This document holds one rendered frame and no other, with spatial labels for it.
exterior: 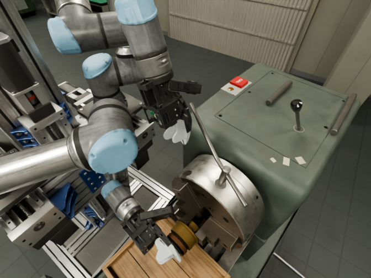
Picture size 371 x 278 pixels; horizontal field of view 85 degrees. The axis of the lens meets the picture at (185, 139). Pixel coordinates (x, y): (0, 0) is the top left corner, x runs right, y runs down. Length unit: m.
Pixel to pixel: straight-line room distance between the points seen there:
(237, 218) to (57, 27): 0.62
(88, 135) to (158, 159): 1.73
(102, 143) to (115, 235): 1.27
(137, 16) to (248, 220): 0.58
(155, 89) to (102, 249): 1.39
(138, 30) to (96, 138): 0.25
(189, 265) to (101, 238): 0.96
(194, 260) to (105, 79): 0.77
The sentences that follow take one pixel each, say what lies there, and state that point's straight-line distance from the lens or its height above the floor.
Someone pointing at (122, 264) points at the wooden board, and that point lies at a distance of 0.93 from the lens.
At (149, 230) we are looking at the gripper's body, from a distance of 0.70.
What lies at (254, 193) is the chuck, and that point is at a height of 1.20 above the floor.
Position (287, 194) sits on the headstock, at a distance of 0.68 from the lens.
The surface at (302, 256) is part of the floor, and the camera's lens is 2.02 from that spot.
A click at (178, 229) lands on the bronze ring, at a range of 0.68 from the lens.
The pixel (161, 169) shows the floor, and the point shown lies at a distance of 2.13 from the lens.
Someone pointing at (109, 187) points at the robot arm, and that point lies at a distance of 0.79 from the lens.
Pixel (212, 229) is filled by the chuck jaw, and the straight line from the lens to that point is 0.70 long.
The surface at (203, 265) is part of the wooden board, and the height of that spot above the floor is 0.89.
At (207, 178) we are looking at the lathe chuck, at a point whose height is 1.24.
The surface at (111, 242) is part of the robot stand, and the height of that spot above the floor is 0.21.
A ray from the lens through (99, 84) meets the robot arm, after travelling 0.89.
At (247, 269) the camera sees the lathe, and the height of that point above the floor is 0.54.
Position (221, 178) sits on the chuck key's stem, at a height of 1.28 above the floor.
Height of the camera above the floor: 1.77
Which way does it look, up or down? 48 degrees down
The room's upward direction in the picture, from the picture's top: straight up
